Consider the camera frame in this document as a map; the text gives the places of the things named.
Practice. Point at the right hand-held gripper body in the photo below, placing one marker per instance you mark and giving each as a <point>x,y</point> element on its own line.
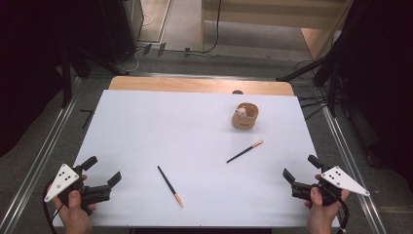
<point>341,180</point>

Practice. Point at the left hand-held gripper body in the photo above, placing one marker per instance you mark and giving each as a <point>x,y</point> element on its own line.
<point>61,182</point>

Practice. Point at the tan ceramic holder with bear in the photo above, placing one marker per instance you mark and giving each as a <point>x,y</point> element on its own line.
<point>243,123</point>

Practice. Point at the person's left hand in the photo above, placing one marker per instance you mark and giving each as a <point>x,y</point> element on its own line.
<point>75,217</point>

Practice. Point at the person's right hand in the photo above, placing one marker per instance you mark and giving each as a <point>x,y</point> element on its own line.
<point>321,217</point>

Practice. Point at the black tripod stand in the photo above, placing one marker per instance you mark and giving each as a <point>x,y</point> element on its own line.
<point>66,81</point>
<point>332,84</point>

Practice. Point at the white table mat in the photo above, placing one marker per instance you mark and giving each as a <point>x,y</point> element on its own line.
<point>195,146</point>

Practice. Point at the black curtain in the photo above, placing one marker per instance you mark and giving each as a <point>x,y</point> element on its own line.
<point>29,65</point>
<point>380,81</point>

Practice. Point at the dark metal cabinet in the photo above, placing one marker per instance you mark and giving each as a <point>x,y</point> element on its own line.
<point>123,26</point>

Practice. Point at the light wooden cabinet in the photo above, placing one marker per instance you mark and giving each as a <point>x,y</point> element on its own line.
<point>259,19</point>

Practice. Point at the aluminium floor rail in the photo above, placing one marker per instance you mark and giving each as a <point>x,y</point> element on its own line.
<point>39,162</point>
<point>350,156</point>

